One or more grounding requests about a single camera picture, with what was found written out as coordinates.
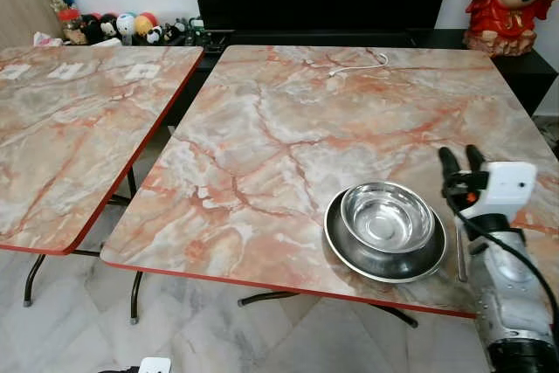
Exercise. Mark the black round toy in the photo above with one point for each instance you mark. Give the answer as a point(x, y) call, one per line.
point(91, 29)

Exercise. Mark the red laughing buddha statue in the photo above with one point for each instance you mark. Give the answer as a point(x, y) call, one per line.
point(507, 2)

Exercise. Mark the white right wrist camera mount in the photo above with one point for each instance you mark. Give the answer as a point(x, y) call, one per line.
point(507, 186)

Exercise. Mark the orange yellow round toy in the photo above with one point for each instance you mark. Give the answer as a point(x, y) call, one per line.
point(146, 24)

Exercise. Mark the wooden cabinet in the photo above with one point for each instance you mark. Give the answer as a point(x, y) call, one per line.
point(26, 10)

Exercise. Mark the black white panda toy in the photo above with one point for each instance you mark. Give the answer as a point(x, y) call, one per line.
point(155, 36)

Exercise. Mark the steel plate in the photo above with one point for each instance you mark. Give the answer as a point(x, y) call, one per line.
point(384, 266)

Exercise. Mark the steel bowl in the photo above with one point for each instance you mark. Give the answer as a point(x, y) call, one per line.
point(386, 216)

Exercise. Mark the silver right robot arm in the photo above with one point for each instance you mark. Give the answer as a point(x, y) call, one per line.
point(515, 294)

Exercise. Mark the thin metal utensil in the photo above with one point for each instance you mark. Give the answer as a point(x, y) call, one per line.
point(461, 259)

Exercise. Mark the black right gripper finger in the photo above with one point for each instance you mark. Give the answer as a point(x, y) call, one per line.
point(449, 166)
point(475, 159)

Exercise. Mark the black frame of side table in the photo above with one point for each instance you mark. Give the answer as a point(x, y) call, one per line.
point(31, 281)

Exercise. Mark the pink white tissue pack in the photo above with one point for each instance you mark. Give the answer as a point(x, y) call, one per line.
point(46, 39)

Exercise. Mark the white paper sticker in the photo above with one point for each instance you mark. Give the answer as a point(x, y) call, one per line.
point(142, 71)

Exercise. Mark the white blue round toy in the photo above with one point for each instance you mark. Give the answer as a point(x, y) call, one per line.
point(127, 24)

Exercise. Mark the white power adapter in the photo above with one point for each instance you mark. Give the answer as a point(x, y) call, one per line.
point(155, 366)

